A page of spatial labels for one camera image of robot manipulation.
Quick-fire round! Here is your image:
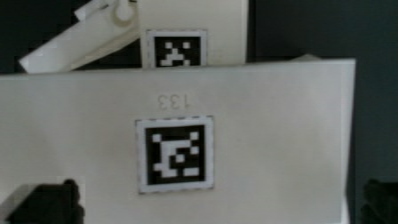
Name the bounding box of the gripper right finger with black tip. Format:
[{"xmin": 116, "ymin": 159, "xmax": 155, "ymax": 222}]
[{"xmin": 361, "ymin": 179, "xmax": 398, "ymax": 224}]

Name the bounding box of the gripper left finger with black tip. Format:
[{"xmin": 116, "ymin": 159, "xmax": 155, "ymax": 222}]
[{"xmin": 0, "ymin": 179, "xmax": 85, "ymax": 224}]

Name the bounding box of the white cabinet top block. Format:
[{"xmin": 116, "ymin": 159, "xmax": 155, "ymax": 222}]
[{"xmin": 0, "ymin": 60, "xmax": 355, "ymax": 224}]

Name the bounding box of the white cabinet body box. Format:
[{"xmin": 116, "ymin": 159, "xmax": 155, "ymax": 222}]
[{"xmin": 20, "ymin": 0, "xmax": 249, "ymax": 73}]

